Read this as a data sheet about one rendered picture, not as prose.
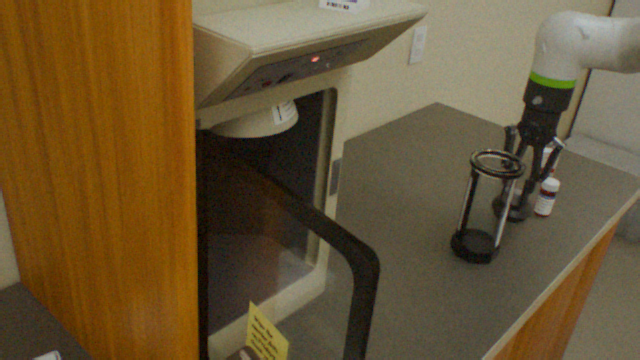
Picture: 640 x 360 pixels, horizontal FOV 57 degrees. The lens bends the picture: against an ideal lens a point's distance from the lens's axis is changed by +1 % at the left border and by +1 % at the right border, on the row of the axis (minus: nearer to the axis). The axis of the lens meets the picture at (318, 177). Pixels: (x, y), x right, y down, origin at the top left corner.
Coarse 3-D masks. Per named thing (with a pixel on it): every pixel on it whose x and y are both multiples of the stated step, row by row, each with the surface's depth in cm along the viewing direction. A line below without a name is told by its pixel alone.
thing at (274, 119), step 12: (276, 108) 84; (288, 108) 87; (240, 120) 82; (252, 120) 82; (264, 120) 83; (276, 120) 84; (288, 120) 86; (216, 132) 82; (228, 132) 82; (240, 132) 82; (252, 132) 83; (264, 132) 83; (276, 132) 84
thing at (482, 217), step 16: (480, 160) 121; (496, 160) 122; (512, 160) 119; (480, 176) 116; (480, 192) 117; (496, 192) 116; (512, 192) 117; (480, 208) 118; (496, 208) 117; (480, 224) 120; (496, 224) 120; (464, 240) 124; (480, 240) 122; (496, 240) 123
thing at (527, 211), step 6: (516, 192) 133; (516, 198) 133; (510, 204) 134; (516, 204) 134; (528, 204) 135; (510, 210) 133; (516, 210) 132; (522, 210) 133; (528, 210) 133; (510, 216) 132; (516, 216) 132; (522, 216) 132; (528, 216) 133; (516, 222) 134
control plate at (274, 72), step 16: (336, 48) 70; (352, 48) 75; (272, 64) 63; (288, 64) 66; (304, 64) 70; (320, 64) 74; (336, 64) 79; (256, 80) 66; (272, 80) 70; (288, 80) 74
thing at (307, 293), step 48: (240, 192) 64; (288, 192) 57; (240, 240) 67; (288, 240) 59; (336, 240) 52; (240, 288) 70; (288, 288) 61; (336, 288) 54; (240, 336) 74; (288, 336) 64; (336, 336) 56
